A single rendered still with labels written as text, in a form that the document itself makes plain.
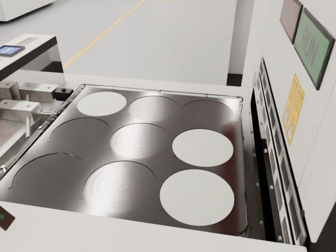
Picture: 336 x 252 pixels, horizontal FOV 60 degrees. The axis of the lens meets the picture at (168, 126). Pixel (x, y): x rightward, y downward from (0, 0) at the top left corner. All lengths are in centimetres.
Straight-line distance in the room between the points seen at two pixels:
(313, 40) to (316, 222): 17
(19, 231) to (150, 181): 19
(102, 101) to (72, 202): 27
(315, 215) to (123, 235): 17
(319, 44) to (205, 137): 26
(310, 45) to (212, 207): 22
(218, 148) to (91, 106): 27
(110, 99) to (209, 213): 35
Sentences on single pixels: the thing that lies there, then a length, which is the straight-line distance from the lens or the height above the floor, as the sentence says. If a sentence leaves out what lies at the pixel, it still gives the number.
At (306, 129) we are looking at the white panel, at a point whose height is 103.
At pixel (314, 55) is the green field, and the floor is 110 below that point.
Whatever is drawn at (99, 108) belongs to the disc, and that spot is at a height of 90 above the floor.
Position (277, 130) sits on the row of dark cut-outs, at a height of 97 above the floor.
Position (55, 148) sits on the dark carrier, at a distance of 51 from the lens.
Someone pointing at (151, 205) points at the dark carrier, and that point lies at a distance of 40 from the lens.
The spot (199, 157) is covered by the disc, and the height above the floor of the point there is 90.
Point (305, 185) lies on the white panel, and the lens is 31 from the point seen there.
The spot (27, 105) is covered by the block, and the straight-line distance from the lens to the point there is 64.
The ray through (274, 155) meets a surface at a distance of 43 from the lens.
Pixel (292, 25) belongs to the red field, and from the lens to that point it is 43.
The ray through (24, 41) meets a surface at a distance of 87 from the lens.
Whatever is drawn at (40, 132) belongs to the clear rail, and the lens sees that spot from 56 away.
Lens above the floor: 120
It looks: 34 degrees down
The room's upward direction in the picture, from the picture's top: straight up
